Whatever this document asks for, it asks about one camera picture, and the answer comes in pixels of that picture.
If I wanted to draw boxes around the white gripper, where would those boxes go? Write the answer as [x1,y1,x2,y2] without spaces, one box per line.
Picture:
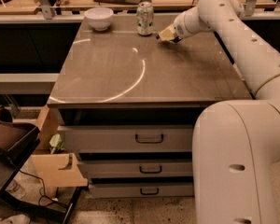
[159,13,191,42]

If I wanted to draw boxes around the blue rxbar blueberry wrapper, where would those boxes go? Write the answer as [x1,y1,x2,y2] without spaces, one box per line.
[156,35,182,44]

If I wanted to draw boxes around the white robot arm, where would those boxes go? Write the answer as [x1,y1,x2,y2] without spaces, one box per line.
[158,0,280,224]

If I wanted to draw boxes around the silver green 7up can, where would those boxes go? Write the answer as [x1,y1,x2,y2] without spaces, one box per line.
[136,1,154,35]

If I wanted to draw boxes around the white ceramic bowl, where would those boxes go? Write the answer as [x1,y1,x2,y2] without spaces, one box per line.
[84,7,114,31]

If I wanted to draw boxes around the grey drawer cabinet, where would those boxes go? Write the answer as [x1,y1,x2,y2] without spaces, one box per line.
[48,15,250,185]

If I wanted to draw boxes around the top grey drawer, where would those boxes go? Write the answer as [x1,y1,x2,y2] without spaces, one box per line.
[58,125,193,153]

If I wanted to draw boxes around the grey drawer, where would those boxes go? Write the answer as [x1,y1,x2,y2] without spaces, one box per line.
[77,159,193,179]
[58,125,193,153]
[89,182,194,199]

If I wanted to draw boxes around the middle grey drawer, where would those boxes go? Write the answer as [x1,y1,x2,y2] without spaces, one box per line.
[77,159,193,179]

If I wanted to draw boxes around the bottom grey drawer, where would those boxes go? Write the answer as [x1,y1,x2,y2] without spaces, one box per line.
[89,182,194,199]

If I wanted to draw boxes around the tan cardboard box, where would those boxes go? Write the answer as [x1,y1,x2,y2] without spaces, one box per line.
[31,105,88,198]

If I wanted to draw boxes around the dark brown chair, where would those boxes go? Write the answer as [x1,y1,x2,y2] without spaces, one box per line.
[0,106,39,195]

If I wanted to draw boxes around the black floor cable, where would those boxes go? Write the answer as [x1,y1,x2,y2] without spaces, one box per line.
[19,169,69,210]

